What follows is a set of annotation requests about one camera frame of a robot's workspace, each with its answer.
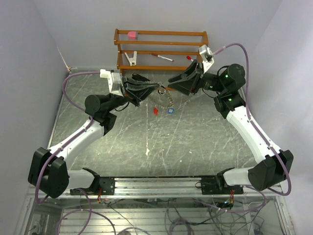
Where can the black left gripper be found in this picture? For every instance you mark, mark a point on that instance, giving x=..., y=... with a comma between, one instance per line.
x=135, y=91

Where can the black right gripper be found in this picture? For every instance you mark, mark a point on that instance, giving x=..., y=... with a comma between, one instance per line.
x=190, y=86

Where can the round metal keyring disc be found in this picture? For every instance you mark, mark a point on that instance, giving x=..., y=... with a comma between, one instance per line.
x=161, y=97

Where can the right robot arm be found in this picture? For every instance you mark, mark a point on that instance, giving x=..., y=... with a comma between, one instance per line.
x=272, y=162

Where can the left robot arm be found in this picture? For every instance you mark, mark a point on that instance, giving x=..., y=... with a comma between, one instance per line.
x=49, y=171

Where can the black object on rack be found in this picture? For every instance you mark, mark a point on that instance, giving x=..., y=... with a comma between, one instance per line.
x=140, y=78

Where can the red capped white marker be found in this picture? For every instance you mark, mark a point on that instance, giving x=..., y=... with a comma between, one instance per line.
x=189, y=58

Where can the white plastic clamp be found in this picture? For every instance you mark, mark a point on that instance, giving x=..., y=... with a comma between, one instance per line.
x=131, y=60

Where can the red white marker pen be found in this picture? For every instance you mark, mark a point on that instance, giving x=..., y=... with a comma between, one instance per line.
x=162, y=57

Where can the wooden shelf rack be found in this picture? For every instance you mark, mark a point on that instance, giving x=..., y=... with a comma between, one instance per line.
x=175, y=45

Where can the pink eraser block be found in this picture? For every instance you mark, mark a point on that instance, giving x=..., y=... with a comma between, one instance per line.
x=132, y=35

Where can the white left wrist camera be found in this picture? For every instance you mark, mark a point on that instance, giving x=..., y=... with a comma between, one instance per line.
x=114, y=81

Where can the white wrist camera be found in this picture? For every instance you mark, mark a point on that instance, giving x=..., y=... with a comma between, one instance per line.
x=207, y=57
x=114, y=81

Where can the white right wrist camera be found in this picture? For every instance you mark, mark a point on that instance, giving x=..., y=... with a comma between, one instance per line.
x=207, y=57

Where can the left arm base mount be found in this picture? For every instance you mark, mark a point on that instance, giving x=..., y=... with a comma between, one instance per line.
x=99, y=186

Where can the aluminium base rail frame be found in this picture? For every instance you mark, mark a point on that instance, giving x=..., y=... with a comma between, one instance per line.
x=146, y=187

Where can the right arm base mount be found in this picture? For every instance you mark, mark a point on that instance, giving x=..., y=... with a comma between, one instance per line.
x=216, y=185

